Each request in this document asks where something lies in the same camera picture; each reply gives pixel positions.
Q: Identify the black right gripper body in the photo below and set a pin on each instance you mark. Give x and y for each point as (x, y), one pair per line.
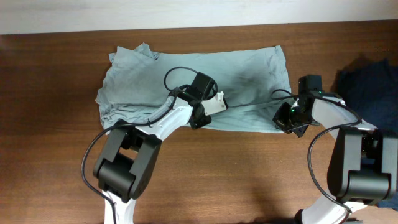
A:
(290, 121)

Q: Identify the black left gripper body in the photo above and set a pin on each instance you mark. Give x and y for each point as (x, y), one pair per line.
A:
(199, 117)

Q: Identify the light teal t-shirt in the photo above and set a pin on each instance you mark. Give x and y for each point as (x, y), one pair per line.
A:
(139, 81)

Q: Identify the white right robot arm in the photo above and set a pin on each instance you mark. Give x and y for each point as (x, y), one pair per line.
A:
(363, 166)

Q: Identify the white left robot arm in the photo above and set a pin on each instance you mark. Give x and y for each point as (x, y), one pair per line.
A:
(127, 161)

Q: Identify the dark blue folded garment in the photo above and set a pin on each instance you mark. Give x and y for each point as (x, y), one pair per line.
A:
(371, 92)

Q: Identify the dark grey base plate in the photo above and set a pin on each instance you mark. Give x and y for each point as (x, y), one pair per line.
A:
(353, 222)

